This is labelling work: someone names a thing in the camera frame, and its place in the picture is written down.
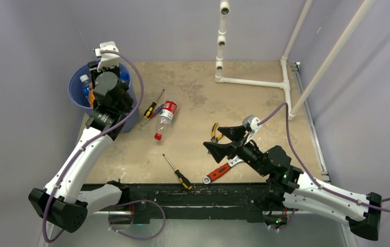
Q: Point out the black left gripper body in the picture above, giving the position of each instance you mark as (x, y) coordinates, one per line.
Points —
(94, 73)

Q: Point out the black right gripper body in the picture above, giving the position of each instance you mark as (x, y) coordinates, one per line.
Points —
(249, 154)

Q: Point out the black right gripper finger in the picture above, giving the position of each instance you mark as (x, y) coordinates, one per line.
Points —
(221, 151)
(236, 133)

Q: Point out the blue label bottle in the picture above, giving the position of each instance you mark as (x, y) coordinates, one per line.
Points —
(125, 78)
(85, 80)

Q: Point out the crushed orange label bottle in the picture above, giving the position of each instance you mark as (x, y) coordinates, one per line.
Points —
(91, 97)

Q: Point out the blue label bottle back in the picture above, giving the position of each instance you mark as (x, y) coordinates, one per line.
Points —
(85, 80)

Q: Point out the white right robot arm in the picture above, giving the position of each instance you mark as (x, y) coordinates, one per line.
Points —
(291, 187)

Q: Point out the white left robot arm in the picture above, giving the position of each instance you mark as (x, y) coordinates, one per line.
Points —
(62, 202)

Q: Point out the blue plastic bin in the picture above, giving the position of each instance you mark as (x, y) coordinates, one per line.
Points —
(77, 96)

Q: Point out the yellow black screwdriver front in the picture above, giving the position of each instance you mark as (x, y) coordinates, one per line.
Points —
(182, 179)

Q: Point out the yellow black screwdriver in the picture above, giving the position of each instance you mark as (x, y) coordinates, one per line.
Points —
(182, 179)
(150, 109)

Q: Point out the yellow black screwdriver back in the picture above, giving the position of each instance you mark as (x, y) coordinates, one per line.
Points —
(150, 109)

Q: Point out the red label clear bottle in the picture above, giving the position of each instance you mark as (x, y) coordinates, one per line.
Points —
(165, 118)

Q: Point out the yellow handled pliers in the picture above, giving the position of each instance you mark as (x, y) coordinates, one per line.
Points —
(214, 137)

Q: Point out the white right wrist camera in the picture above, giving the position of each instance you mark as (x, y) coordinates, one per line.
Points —
(251, 124)

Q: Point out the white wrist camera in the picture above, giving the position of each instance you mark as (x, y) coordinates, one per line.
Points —
(251, 124)
(108, 59)

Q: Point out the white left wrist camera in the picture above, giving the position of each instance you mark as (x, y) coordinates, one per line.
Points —
(108, 59)

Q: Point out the red handled adjustable wrench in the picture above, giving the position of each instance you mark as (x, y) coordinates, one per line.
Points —
(220, 171)

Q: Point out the red handled screwdriver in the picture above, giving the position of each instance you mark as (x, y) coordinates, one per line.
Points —
(152, 115)

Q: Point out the aluminium side rail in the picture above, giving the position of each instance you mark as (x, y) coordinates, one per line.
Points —
(322, 165)

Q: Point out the black table front rail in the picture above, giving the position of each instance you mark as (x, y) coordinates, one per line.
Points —
(216, 201)

